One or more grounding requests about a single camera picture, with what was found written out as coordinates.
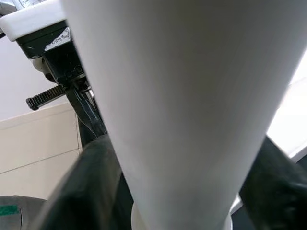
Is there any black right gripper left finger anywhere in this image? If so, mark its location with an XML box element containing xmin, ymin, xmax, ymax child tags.
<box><xmin>35</xmin><ymin>138</ymin><xmax>135</xmax><ymax>230</ymax></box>

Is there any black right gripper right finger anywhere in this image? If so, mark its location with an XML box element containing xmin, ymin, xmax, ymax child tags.
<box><xmin>239</xmin><ymin>135</ymin><xmax>307</xmax><ymax>230</ymax></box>

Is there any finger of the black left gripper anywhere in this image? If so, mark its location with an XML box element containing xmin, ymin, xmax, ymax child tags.
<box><xmin>67</xmin><ymin>86</ymin><xmax>108</xmax><ymax>146</ymax></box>

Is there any white plastic table top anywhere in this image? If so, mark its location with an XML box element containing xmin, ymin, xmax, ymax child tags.
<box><xmin>130</xmin><ymin>59</ymin><xmax>307</xmax><ymax>230</ymax></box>

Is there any white plastic table leg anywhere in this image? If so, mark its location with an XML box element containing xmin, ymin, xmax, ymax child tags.
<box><xmin>61</xmin><ymin>0</ymin><xmax>307</xmax><ymax>230</ymax></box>

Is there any grey robot left leg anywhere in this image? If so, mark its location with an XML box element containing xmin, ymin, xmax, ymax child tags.
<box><xmin>0</xmin><ymin>195</ymin><xmax>48</xmax><ymax>230</ymax></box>

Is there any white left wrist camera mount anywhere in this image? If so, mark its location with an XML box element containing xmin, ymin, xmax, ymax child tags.
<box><xmin>0</xmin><ymin>0</ymin><xmax>68</xmax><ymax>43</ymax></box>

